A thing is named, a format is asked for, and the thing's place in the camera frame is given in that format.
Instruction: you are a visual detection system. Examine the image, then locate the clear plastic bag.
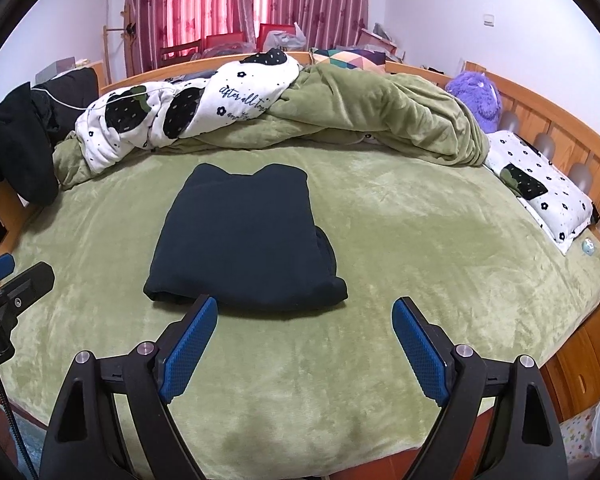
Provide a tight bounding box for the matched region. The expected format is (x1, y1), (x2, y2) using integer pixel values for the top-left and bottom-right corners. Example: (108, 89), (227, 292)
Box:
(265, 22), (308, 53)

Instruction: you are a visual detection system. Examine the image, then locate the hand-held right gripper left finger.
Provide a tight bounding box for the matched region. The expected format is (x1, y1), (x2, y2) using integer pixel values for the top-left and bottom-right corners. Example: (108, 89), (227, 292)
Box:
(39, 295), (219, 480)

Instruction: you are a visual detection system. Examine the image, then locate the red chair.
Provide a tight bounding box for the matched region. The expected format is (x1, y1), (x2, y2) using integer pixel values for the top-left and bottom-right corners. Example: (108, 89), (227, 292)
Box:
(206, 34), (247, 56)
(256, 23), (301, 53)

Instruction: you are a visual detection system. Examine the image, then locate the grey box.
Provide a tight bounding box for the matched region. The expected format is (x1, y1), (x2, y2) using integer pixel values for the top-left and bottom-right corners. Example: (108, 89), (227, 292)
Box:
(35, 57), (88, 83)

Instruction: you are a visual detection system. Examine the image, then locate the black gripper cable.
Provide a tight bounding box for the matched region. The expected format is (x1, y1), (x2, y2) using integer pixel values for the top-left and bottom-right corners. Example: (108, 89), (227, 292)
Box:
(0, 365), (38, 480)

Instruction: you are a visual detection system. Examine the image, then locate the white flower print pillow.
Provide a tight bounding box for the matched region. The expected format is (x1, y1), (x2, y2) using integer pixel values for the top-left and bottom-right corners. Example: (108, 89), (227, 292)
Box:
(482, 130), (595, 256)

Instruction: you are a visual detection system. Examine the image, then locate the wooden coat rack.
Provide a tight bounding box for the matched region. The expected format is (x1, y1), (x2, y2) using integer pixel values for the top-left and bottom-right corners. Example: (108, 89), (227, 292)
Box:
(102, 2), (136, 86)

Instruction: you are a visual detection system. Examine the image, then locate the dark navy sweater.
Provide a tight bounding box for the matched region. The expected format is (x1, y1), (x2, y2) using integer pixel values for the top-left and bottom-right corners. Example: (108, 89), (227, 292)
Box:
(143, 162), (349, 311)

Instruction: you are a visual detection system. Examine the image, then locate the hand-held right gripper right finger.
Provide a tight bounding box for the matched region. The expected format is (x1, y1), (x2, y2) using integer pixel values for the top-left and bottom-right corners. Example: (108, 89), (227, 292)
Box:
(391, 296), (568, 480)

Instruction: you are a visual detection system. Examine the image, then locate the green and white printed quilt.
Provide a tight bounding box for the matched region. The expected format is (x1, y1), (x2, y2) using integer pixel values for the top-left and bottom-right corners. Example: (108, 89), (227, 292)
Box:
(52, 47), (491, 191)

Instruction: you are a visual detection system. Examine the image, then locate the star patterned bin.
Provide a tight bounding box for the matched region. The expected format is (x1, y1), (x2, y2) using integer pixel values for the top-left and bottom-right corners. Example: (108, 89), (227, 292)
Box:
(560, 392), (600, 466)

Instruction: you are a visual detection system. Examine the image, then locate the colourful geometric pillow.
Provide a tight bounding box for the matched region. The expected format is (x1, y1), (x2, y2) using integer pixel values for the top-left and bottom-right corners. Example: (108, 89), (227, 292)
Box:
(312, 47), (386, 70)

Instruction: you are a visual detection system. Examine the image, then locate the purple plush toy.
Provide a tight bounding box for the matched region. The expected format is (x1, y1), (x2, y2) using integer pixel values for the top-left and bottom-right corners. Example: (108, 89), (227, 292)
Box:
(445, 71), (503, 135)

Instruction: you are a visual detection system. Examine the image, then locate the wooden bed frame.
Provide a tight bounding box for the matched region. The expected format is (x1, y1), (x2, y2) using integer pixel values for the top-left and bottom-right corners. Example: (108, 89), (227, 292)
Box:
(0, 50), (600, 480)

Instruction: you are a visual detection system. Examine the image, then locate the brown wooden chair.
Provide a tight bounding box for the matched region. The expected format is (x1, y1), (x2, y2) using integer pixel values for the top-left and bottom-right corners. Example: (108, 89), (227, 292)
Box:
(159, 40), (203, 61)

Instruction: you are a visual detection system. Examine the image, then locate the pile of dark clothes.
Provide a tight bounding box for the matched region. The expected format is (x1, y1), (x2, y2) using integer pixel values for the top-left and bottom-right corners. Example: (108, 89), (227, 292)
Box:
(0, 67), (101, 206)

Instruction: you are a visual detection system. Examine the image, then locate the green fleece bed sheet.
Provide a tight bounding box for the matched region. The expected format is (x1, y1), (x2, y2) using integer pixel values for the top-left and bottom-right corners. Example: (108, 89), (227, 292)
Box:
(0, 140), (600, 478)

